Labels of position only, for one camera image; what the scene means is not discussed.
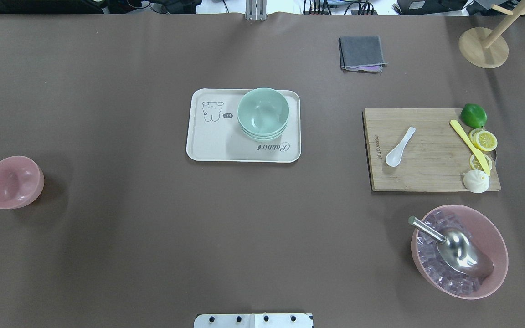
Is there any small pink bowl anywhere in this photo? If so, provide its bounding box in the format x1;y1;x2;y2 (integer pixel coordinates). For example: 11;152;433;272
0;156;45;210

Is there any green lime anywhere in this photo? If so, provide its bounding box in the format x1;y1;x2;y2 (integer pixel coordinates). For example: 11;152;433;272
460;103;488;128

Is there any white steamed bun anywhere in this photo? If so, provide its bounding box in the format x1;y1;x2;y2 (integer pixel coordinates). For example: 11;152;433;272
463;169;490;194

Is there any large pink ice bowl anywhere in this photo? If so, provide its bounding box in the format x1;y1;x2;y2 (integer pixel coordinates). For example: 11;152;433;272
411;204;509;300

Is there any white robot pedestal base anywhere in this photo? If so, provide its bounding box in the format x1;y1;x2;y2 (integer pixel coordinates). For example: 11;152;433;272
193;313;314;328

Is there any grey folded cloth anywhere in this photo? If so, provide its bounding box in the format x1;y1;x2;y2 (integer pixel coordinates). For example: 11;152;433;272
338;36;388;72

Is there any wooden cutting board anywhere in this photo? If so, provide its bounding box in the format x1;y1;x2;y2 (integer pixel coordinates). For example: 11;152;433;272
363;108;472;192

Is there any yellow plastic knife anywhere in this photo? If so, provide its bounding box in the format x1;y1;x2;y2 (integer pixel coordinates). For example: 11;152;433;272
449;120;490;176

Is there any wooden mug tree stand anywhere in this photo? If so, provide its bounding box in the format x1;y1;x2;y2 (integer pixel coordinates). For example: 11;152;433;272
458;0;525;69

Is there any white ceramic spoon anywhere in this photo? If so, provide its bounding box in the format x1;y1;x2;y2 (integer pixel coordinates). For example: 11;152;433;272
385;126;416;167

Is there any top green bowl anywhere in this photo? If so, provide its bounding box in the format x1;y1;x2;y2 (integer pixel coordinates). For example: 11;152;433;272
236;88;290;137

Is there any lemon slice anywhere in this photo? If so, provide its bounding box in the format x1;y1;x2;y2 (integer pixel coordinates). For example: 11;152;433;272
469;154;494;171
468;128;498;152

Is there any lower lemon slice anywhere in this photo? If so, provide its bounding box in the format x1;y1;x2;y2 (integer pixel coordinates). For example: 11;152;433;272
469;154;494;171

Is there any aluminium frame post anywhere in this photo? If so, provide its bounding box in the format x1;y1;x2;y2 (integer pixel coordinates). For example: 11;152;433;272
245;0;267;21

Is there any metal ice scoop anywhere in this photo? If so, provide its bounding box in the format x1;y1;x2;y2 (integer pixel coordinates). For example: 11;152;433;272
408;216;494;279

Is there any upper lemon slice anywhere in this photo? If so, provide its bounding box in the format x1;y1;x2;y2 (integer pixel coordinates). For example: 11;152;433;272
468;128;498;152

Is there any cream rabbit tray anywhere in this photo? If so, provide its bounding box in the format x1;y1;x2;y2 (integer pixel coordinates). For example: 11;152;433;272
186;88;302;163

